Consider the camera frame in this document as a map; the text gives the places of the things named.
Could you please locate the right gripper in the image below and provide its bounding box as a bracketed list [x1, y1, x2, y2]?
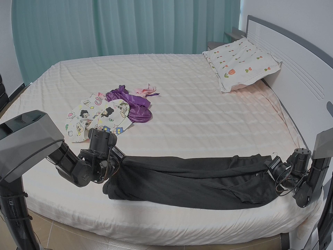
[264, 156, 288, 185]

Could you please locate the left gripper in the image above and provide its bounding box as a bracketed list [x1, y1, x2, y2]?
[102, 146, 127, 180]

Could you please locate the black T-shirt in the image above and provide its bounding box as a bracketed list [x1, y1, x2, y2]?
[102, 154, 280, 210]

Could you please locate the bed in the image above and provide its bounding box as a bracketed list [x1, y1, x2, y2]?
[0, 15, 333, 250]

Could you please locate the white printed pyjama garment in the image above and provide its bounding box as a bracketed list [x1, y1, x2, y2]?
[65, 93, 132, 143]

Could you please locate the purple garment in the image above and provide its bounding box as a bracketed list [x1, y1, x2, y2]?
[105, 85, 152, 124]

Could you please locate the pink garment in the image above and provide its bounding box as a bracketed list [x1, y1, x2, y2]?
[130, 83, 160, 98]

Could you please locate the white printed pillow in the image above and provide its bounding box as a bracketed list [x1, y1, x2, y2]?
[202, 37, 283, 93]

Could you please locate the grey bedside table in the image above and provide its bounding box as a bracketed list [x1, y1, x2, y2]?
[208, 26, 246, 50]

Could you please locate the blue-green curtain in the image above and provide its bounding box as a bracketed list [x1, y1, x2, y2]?
[12, 0, 242, 86]

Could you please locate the black cable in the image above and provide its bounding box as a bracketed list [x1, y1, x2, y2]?
[274, 181, 294, 197]
[94, 163, 117, 185]

